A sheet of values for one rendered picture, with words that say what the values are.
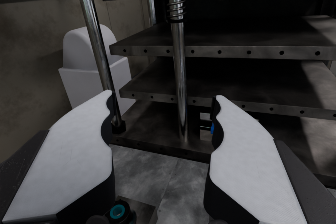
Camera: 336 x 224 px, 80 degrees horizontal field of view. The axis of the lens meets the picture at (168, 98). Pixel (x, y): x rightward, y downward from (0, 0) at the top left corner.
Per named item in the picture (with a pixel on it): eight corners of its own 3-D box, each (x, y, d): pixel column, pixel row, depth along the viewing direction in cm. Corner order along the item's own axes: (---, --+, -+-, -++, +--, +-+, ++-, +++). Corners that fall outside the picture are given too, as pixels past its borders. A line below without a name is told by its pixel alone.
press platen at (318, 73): (362, 123, 79) (366, 113, 76) (120, 98, 116) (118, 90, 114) (314, 61, 139) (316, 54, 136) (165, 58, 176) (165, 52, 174)
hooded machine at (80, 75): (76, 128, 268) (40, 32, 209) (104, 108, 310) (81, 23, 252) (116, 139, 240) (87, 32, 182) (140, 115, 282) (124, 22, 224)
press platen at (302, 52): (389, 62, 67) (396, 47, 64) (110, 55, 104) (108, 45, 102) (325, 23, 127) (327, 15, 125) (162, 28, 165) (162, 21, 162)
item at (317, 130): (380, 196, 80) (387, 186, 77) (106, 142, 124) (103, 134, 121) (321, 97, 148) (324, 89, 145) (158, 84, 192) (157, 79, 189)
